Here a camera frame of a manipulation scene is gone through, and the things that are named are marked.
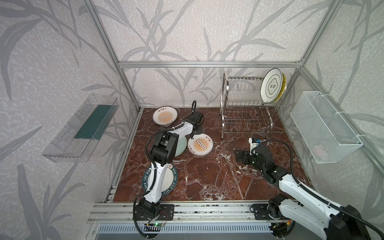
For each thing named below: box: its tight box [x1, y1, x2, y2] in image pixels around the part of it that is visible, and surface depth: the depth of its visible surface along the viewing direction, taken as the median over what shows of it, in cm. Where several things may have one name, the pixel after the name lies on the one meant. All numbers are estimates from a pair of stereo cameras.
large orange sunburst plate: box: [152, 105, 179, 126], surface depth 118 cm
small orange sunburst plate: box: [187, 133, 214, 157], surface depth 101 cm
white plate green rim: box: [260, 67, 284, 104], surface depth 88 cm
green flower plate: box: [175, 136, 187, 157], surface depth 99 cm
